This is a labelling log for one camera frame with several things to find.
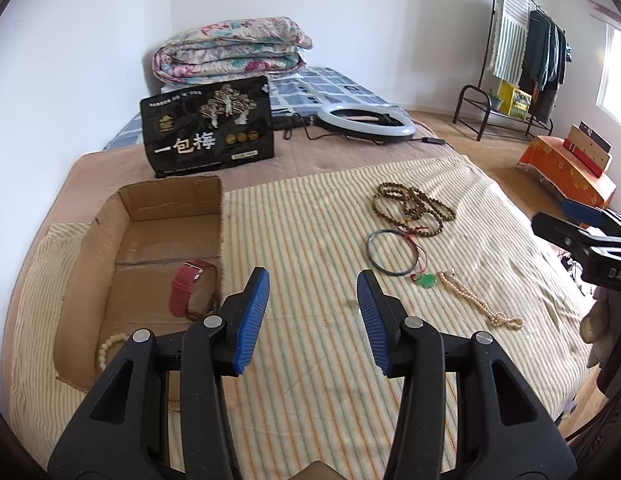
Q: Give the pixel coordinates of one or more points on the dark hanging clothes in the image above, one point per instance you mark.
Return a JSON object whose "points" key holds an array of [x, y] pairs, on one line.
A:
{"points": [[543, 60]]}

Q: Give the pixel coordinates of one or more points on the blue checkered bed sheet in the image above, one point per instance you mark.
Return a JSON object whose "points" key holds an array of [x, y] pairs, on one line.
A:
{"points": [[330, 87]]}

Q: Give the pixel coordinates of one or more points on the cardboard box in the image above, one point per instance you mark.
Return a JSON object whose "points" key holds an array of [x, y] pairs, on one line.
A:
{"points": [[150, 240]]}

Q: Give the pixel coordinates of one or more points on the window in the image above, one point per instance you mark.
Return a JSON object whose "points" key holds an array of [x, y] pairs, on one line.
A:
{"points": [[618, 80]]}

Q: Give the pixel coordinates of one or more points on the dark thin bangle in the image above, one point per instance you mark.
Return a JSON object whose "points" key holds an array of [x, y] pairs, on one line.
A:
{"points": [[371, 255]]}

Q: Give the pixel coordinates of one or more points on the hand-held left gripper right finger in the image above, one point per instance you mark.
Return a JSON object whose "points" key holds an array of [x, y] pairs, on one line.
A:
{"points": [[373, 322]]}

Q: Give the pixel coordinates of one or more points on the folded floral quilt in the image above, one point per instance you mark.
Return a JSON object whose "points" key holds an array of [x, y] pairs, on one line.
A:
{"points": [[230, 55]]}

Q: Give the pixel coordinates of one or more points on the striped hanging towel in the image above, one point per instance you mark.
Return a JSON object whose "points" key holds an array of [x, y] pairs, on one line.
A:
{"points": [[510, 30]]}

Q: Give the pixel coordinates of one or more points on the black snack bag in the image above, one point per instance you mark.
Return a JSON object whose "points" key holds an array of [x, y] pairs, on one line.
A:
{"points": [[205, 130]]}

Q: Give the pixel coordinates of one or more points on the striped beige cloth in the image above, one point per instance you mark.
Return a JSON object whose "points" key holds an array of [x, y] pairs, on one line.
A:
{"points": [[310, 230]]}

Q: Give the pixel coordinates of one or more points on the orange covered box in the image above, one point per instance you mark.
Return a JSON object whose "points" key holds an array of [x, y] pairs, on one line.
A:
{"points": [[560, 170]]}

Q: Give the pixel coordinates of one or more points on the tan and red boxes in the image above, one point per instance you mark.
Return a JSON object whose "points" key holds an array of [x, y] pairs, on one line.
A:
{"points": [[590, 152]]}

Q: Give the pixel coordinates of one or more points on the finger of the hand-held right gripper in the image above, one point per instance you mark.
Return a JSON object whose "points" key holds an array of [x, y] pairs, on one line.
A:
{"points": [[585, 214], [558, 232]]}

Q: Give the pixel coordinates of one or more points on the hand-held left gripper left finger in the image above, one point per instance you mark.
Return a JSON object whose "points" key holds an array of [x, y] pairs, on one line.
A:
{"points": [[251, 320]]}

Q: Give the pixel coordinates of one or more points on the brown blanket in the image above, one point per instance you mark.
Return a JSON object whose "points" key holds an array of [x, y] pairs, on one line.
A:
{"points": [[310, 165]]}

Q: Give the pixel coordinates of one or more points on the black metal clothes rack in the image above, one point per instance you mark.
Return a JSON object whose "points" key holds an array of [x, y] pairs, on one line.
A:
{"points": [[470, 97]]}

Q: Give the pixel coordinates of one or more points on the yellow box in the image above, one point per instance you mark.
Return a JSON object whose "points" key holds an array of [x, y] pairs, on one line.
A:
{"points": [[514, 100]]}

